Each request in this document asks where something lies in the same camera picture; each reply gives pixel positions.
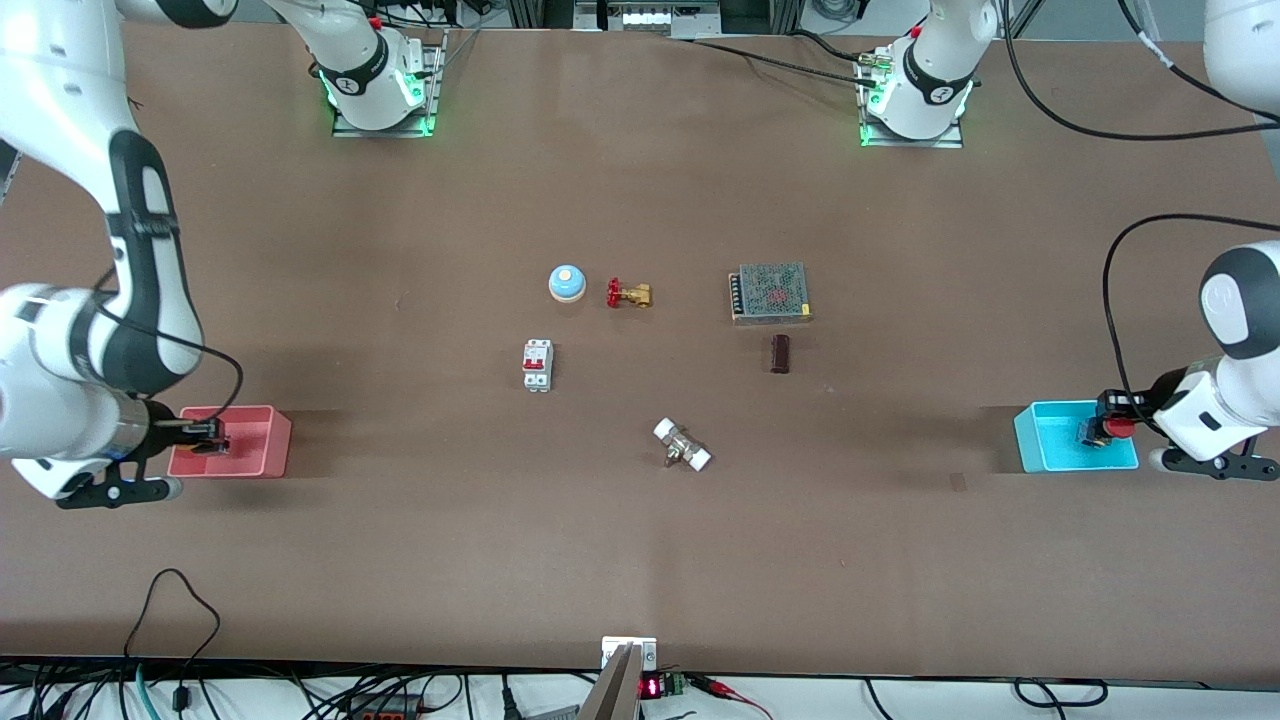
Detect pink plastic bin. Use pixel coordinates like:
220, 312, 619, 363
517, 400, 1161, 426
167, 405, 292, 479

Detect cyan plastic bin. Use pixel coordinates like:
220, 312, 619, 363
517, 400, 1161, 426
1014, 399, 1140, 473

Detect black power strip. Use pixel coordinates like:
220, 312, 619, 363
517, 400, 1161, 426
340, 695, 426, 720

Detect metal mesh power supply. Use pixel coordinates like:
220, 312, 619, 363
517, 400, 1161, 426
728, 262, 813, 326

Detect metal fitting white ends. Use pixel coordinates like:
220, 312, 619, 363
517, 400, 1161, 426
653, 418, 713, 473

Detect white metal mounting plate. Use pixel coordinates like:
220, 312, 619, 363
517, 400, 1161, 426
601, 636, 659, 673

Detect grey aluminium bar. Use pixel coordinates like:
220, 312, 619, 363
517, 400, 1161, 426
578, 645, 642, 720

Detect red clip lead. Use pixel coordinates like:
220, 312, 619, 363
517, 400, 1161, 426
690, 675, 771, 720

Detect silver device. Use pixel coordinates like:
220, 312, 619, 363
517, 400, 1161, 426
575, 0, 721, 36

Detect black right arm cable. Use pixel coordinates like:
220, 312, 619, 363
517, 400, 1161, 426
95, 300, 244, 403

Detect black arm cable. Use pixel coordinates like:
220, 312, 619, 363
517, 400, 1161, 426
1000, 0, 1280, 401
95, 300, 244, 403

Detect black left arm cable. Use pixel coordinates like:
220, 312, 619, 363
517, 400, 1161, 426
1000, 0, 1280, 401

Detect black looped cable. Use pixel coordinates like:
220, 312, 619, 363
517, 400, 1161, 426
122, 568, 223, 720

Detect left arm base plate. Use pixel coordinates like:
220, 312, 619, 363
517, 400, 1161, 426
858, 50, 966, 149

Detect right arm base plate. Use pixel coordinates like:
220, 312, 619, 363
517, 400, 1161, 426
332, 30, 446, 138

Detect black cable on table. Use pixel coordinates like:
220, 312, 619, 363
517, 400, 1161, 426
690, 30, 881, 86

